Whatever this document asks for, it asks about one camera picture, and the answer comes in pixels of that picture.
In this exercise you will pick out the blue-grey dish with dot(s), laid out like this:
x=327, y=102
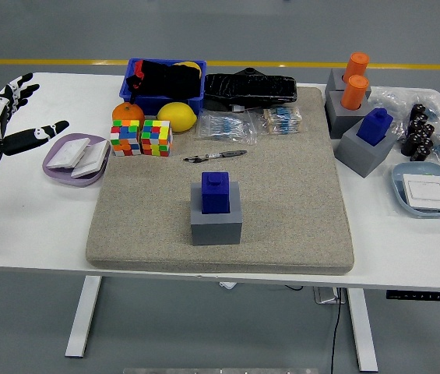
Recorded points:
x=400, y=187

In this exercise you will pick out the silver box under table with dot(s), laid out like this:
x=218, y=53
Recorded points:
x=324, y=296

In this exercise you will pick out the blue plastic bin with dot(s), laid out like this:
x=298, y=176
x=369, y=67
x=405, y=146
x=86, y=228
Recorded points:
x=157, y=103

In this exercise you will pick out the grey seal holder block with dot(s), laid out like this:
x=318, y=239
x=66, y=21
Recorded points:
x=334, y=82
x=215, y=231
x=338, y=117
x=356, y=156

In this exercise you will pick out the orange cylinder seal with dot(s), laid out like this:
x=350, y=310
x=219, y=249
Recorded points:
x=356, y=64
x=354, y=93

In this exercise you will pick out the small white part under table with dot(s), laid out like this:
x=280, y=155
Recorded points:
x=228, y=285

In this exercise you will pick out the orange fruit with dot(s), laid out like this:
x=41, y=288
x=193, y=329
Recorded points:
x=128, y=113

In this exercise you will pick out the yellow lemon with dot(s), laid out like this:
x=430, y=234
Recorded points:
x=177, y=117

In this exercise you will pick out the clear bag of taped resistors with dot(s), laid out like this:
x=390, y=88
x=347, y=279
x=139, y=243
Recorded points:
x=282, y=121

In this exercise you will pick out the blue square seal stamp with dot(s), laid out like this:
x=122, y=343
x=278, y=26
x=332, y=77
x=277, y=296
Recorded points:
x=373, y=126
x=215, y=192

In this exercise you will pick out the white wall switch panel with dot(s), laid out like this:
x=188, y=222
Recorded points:
x=424, y=192
x=93, y=159
x=67, y=152

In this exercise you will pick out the colourful puzzle cube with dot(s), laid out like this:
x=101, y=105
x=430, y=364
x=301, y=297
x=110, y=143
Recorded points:
x=156, y=138
x=125, y=138

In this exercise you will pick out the yellow curved object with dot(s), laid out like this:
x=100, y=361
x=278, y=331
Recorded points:
x=188, y=64

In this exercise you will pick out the grey-brown fabric mat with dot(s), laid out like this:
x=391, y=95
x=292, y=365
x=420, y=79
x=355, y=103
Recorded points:
x=282, y=195

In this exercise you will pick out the black grey pen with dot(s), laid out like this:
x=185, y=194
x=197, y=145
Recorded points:
x=231, y=153

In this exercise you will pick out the purple dish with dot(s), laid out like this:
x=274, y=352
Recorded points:
x=54, y=171

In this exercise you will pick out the white table leg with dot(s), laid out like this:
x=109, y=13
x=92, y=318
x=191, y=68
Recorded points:
x=361, y=331
x=81, y=319

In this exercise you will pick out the clear bag of blue resistors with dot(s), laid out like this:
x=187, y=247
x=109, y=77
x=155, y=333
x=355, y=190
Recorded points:
x=223, y=126

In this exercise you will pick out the black table control panel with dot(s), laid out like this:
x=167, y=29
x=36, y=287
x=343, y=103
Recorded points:
x=418, y=295

